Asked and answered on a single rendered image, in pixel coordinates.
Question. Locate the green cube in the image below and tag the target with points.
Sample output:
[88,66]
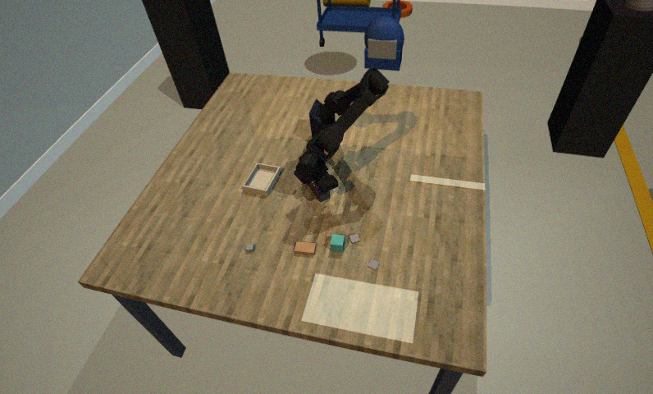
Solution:
[337,243]

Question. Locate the orange flat block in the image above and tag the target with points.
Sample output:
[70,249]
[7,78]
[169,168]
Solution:
[305,248]

